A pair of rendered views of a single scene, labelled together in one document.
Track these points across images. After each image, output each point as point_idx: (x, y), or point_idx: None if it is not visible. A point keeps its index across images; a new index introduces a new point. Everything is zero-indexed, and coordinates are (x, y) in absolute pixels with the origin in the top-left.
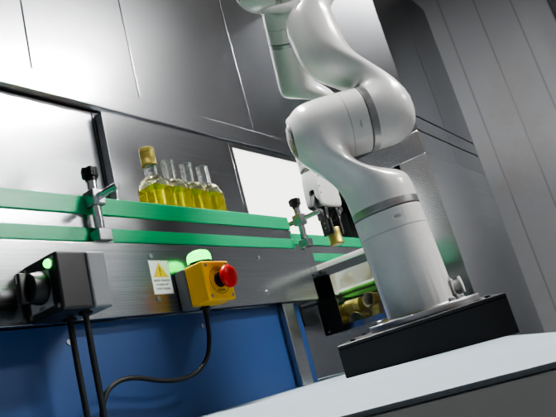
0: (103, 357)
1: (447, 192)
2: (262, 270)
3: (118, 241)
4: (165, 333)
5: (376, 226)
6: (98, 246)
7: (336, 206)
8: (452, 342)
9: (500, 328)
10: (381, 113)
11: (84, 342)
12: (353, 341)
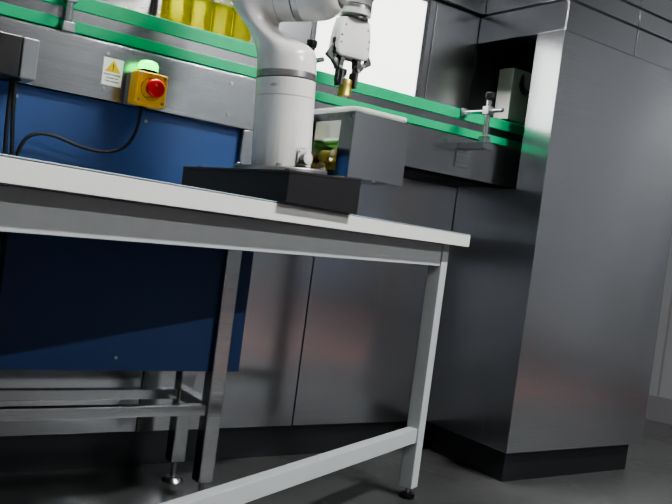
0: (41, 114)
1: (576, 83)
2: (231, 95)
3: (86, 34)
4: (105, 115)
5: (259, 87)
6: (59, 34)
7: (358, 59)
8: (246, 191)
9: (276, 194)
10: None
11: (29, 99)
12: (193, 166)
